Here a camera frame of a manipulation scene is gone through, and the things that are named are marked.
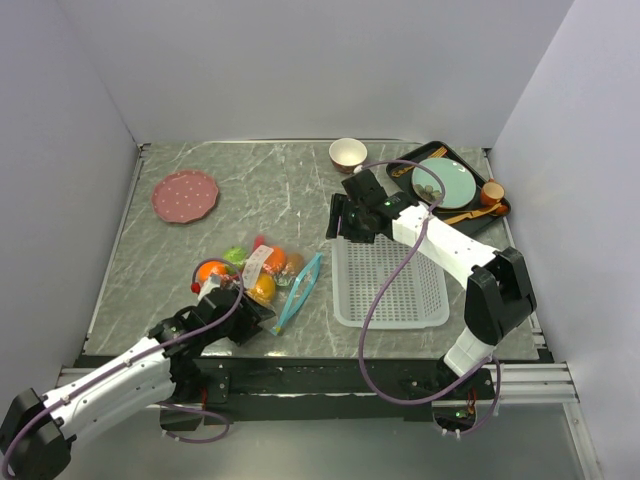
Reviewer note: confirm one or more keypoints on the black tray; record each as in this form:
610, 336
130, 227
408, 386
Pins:
475, 160

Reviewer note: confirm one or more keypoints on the wooden spoon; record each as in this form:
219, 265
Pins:
499, 209

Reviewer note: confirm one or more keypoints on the light green plate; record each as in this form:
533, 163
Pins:
458, 181

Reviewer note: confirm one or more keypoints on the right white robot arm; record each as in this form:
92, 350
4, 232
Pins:
499, 292

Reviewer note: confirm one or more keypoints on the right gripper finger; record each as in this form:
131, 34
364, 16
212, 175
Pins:
354, 230
335, 215

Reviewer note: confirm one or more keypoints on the wooden fork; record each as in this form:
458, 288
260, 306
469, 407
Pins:
406, 163

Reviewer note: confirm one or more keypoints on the white patterned bowl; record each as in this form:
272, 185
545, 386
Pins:
346, 154

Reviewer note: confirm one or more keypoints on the pink dotted plate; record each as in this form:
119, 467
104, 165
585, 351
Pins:
184, 196

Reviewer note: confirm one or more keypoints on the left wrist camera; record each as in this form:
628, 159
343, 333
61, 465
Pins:
201, 289

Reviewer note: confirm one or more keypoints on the orange small cup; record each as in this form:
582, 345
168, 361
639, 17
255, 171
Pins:
491, 193

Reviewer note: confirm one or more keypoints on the brown kiwi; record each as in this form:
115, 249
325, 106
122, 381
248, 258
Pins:
295, 264

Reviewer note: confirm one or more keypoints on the yellow orange persimmon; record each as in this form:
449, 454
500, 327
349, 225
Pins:
264, 289

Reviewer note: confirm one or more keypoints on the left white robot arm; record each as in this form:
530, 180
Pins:
39, 431

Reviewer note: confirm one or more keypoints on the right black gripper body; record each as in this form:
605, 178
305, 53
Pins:
361, 210

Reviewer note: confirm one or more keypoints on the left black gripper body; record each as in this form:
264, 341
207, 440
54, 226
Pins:
240, 322

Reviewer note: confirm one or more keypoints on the white plastic basket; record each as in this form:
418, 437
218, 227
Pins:
416, 299

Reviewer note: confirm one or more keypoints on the clear blue-zipper zip bag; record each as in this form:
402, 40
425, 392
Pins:
288, 300

